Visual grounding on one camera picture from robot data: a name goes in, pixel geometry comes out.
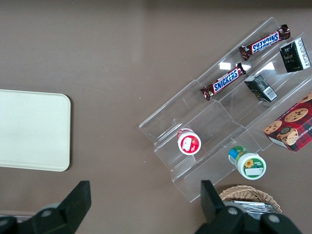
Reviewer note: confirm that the green sunflower lid jar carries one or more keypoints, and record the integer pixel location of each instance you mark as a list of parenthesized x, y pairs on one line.
[(248, 163)]

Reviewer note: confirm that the Snickers chocolate bar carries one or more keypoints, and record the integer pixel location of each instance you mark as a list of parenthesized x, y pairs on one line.
[(225, 81), (265, 42)]

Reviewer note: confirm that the clear acrylic tiered display stand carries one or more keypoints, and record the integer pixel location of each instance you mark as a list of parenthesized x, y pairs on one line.
[(219, 117)]

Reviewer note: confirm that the woven wicker basket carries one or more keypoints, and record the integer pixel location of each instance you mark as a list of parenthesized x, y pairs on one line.
[(246, 193)]

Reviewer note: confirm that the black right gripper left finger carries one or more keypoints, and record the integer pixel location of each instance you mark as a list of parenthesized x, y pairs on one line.
[(61, 214)]

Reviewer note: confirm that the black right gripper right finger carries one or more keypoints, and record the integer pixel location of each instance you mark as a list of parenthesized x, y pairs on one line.
[(229, 219)]

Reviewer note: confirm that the large dark green carton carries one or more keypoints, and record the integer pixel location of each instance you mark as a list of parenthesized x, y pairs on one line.
[(293, 56)]

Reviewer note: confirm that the red plaid cookie box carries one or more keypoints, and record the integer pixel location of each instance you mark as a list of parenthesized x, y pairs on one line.
[(292, 126)]

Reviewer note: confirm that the red strawberry yogurt cup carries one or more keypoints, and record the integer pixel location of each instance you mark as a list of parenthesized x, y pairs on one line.
[(189, 142)]

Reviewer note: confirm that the small dark green carton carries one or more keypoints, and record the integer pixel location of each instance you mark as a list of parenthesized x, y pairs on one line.
[(260, 88)]

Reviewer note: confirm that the cream plastic tray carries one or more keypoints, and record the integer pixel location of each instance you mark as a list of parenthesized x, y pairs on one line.
[(31, 130)]

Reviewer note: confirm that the silver foil packet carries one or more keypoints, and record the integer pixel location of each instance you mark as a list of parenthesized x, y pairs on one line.
[(258, 207)]

